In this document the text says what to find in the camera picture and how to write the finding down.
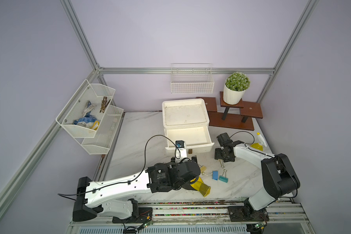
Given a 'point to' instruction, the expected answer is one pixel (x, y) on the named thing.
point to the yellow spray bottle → (263, 143)
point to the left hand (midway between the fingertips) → (189, 159)
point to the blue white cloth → (88, 121)
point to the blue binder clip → (214, 174)
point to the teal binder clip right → (223, 178)
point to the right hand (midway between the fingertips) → (222, 158)
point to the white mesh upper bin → (83, 114)
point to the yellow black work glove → (204, 188)
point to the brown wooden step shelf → (241, 115)
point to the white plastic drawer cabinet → (186, 120)
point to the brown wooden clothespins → (104, 103)
